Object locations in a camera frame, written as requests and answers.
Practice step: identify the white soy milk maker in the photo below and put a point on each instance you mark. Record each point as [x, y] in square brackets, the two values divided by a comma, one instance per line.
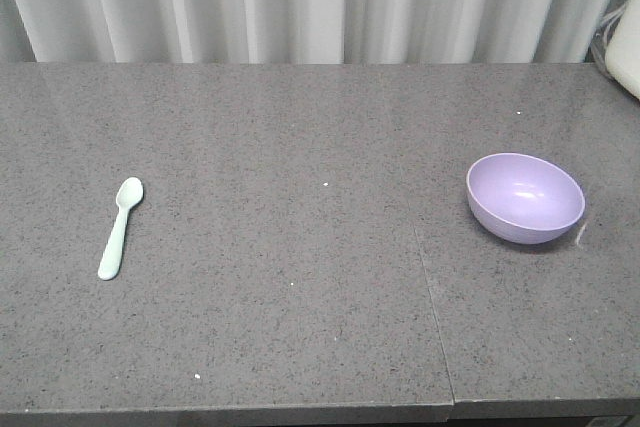
[622, 53]

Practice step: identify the pale green plastic spoon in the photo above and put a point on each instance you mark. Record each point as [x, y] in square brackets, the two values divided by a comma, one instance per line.
[128, 196]

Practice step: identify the white pleated curtain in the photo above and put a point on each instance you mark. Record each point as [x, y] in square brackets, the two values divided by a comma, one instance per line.
[300, 31]

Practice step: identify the purple plastic bowl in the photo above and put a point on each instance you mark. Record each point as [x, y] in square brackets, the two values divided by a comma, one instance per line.
[523, 199]

